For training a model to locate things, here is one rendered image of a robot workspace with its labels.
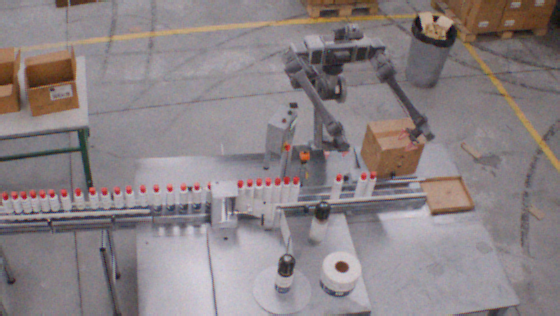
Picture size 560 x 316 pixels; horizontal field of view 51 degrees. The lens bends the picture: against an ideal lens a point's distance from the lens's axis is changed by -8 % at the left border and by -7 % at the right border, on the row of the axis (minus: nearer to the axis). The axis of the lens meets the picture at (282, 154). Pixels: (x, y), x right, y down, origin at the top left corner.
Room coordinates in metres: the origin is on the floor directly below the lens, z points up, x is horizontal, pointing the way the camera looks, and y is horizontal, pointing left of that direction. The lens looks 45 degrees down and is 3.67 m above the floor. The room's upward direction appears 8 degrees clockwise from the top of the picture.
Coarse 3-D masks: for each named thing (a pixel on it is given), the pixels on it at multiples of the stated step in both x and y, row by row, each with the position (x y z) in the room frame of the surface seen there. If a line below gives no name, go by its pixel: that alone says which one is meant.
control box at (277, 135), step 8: (280, 112) 2.53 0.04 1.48; (296, 112) 2.55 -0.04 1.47; (272, 120) 2.46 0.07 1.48; (280, 120) 2.47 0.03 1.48; (288, 120) 2.48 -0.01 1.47; (272, 128) 2.43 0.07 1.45; (280, 128) 2.41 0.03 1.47; (288, 128) 2.45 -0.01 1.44; (272, 136) 2.42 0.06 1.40; (280, 136) 2.41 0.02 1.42; (272, 144) 2.42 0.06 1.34; (280, 144) 2.41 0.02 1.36; (280, 152) 2.41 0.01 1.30
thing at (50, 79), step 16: (32, 64) 3.23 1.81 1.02; (48, 64) 3.27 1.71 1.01; (64, 64) 3.32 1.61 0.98; (32, 80) 3.21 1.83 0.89; (48, 80) 3.26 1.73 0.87; (64, 80) 3.31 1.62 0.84; (32, 96) 2.97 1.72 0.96; (48, 96) 3.02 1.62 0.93; (64, 96) 3.07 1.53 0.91; (32, 112) 2.96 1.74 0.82; (48, 112) 3.01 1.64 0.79
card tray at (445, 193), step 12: (432, 180) 2.81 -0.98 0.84; (444, 180) 2.84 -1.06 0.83; (456, 180) 2.85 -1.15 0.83; (432, 192) 2.72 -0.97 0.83; (444, 192) 2.73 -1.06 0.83; (456, 192) 2.74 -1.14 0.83; (468, 192) 2.73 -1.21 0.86; (432, 204) 2.61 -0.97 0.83; (444, 204) 2.63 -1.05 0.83; (456, 204) 2.64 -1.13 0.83; (468, 204) 2.65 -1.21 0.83
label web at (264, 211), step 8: (240, 200) 2.29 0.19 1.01; (248, 200) 2.28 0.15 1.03; (256, 200) 2.27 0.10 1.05; (240, 208) 2.29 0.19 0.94; (256, 208) 2.27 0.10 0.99; (264, 208) 2.24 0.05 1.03; (272, 208) 2.25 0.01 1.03; (256, 216) 2.27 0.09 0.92; (264, 216) 2.25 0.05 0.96; (272, 216) 2.25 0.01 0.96; (280, 224) 2.22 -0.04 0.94; (288, 232) 2.09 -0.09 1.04
